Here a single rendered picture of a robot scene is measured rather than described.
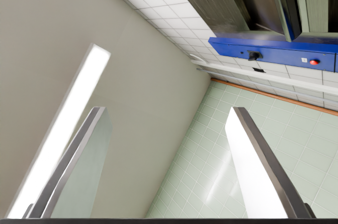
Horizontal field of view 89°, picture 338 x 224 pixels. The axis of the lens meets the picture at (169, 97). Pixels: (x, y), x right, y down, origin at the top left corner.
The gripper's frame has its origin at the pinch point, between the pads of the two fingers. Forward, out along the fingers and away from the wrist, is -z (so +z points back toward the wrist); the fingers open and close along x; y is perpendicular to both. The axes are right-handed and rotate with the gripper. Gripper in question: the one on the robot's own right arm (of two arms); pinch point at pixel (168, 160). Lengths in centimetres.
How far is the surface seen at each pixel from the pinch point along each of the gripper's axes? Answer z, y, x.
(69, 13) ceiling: -93, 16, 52
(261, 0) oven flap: -59, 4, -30
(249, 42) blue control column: -73, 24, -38
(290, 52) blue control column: -61, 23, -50
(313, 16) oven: -51, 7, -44
